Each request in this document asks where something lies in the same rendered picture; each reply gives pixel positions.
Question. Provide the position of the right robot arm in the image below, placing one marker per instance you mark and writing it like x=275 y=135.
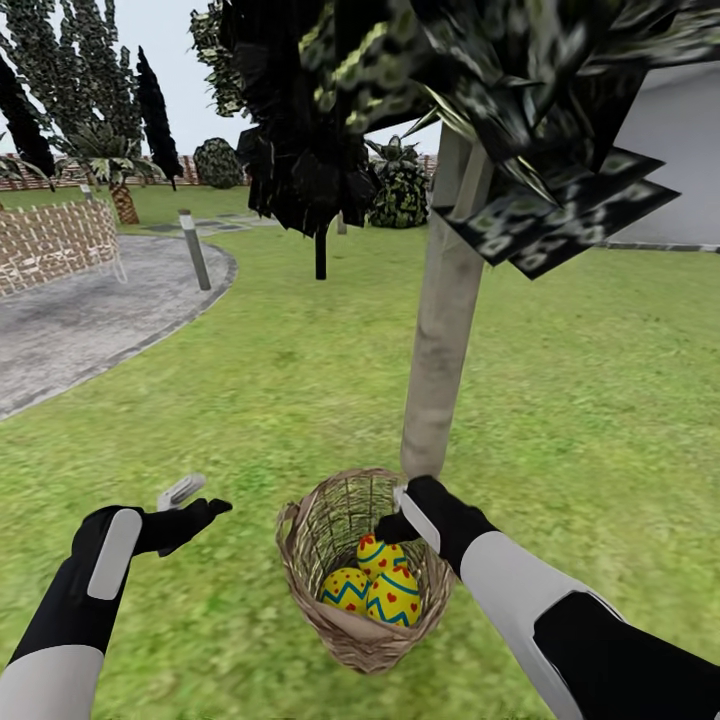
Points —
x=579 y=652

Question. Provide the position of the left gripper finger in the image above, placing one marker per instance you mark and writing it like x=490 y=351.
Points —
x=219 y=506

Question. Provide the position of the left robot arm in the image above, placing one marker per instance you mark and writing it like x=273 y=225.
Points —
x=54 y=671

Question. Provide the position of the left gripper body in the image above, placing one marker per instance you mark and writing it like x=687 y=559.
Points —
x=185 y=524

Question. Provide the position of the garden chair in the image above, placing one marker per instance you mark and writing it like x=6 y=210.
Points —
x=80 y=235

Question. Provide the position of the wicker basket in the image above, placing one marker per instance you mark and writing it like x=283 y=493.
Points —
x=369 y=646

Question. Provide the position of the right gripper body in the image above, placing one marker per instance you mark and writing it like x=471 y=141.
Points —
x=394 y=530

